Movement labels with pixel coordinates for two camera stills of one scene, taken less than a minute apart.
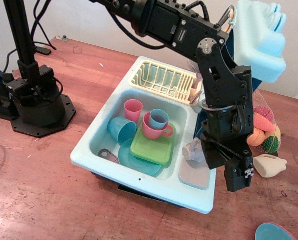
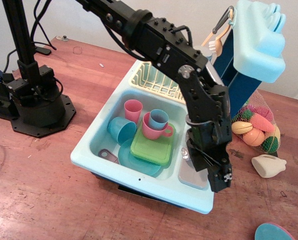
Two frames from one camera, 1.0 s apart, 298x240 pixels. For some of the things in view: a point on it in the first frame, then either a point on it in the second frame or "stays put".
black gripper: x=225 y=130 → x=208 y=133
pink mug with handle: x=149 y=133 stays put
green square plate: x=157 y=151 stays put
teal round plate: x=137 y=165 stays put
